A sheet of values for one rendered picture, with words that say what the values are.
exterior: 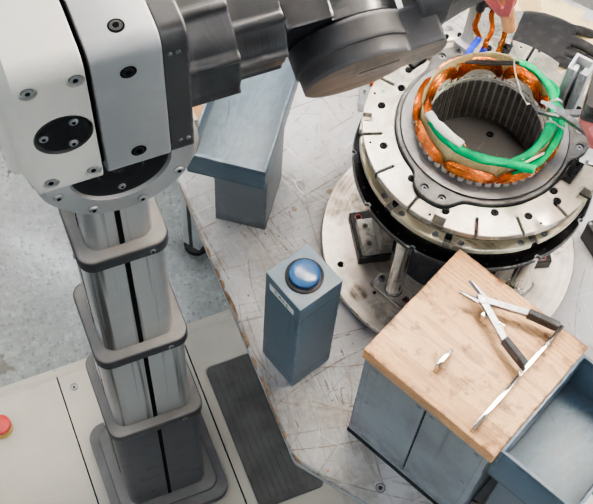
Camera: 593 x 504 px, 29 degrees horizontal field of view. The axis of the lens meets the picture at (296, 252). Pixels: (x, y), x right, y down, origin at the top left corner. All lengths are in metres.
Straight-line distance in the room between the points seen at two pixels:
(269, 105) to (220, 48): 0.94
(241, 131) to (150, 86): 0.92
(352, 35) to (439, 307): 0.76
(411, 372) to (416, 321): 0.07
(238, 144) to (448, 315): 0.38
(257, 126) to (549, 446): 0.57
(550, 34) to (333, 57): 1.35
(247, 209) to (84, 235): 0.48
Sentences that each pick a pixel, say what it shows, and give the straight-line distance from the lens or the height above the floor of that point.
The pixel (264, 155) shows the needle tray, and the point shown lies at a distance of 1.58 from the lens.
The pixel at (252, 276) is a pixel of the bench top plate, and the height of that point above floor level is 0.78.
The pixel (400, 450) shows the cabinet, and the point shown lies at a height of 0.86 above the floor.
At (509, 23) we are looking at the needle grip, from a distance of 1.37.
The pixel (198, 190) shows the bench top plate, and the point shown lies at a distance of 1.84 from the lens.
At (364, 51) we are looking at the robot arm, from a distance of 0.73.
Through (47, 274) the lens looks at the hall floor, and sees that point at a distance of 2.68.
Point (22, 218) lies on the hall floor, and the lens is 2.76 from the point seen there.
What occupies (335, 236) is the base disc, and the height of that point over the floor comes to 0.80.
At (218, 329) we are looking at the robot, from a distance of 2.30.
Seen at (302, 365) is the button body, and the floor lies 0.84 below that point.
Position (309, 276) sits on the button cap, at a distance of 1.47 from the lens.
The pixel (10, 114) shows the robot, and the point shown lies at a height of 1.81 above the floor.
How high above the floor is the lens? 2.35
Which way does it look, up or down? 61 degrees down
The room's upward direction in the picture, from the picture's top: 5 degrees clockwise
